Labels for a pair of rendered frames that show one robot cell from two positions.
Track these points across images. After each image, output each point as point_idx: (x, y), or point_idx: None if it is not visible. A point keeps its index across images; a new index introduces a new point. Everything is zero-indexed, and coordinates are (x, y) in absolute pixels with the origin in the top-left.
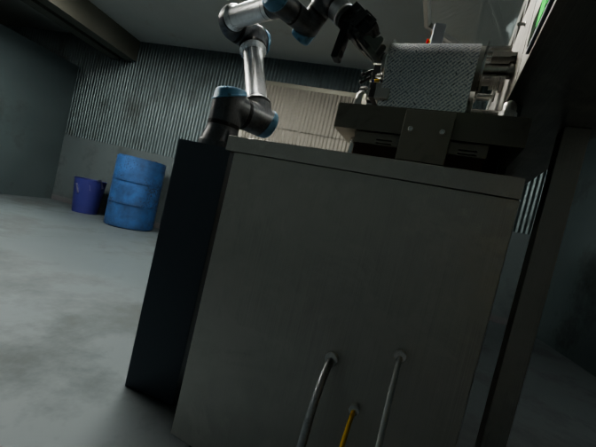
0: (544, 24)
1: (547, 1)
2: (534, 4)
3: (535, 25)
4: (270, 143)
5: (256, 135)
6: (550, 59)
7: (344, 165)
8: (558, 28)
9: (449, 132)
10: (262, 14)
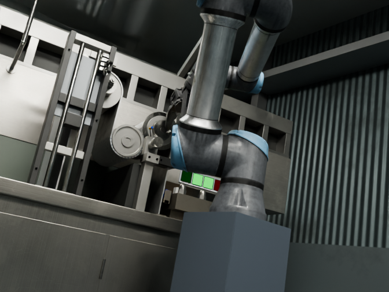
0: (197, 189)
1: (204, 187)
2: None
3: (190, 180)
4: None
5: (189, 171)
6: (174, 185)
7: None
8: (193, 189)
9: None
10: (253, 78)
